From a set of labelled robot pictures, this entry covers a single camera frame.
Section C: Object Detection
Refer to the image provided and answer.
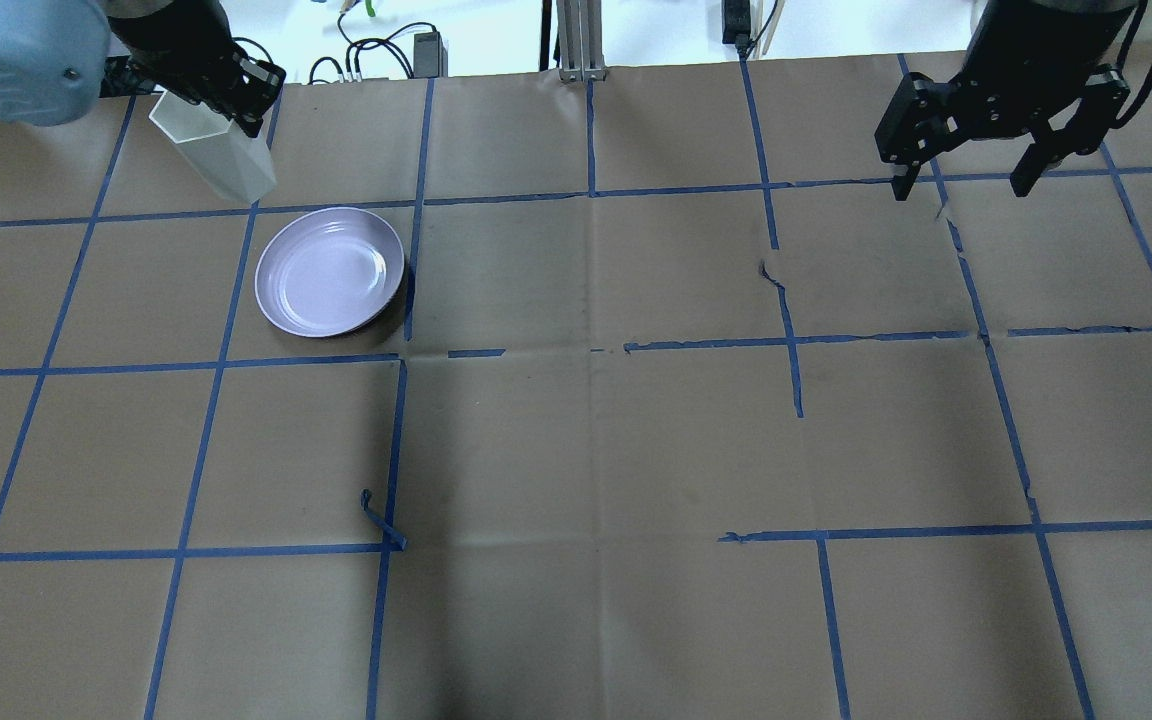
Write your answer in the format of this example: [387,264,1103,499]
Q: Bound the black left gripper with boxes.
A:
[111,1,285,138]

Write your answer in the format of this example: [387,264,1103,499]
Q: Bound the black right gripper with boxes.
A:
[874,41,1132,202]

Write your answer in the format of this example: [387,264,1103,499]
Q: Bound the black power adapter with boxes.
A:
[410,29,448,79]

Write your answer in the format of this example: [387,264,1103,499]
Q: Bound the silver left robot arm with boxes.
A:
[0,1,285,137]

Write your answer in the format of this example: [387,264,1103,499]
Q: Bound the lilac round plate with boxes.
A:
[252,209,407,340]

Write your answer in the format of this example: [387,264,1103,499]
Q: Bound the aluminium frame post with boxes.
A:
[554,0,607,85]

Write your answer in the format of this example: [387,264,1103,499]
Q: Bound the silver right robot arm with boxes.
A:
[874,1,1152,200]

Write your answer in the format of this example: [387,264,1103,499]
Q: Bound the white faceted cup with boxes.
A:
[147,92,276,205]

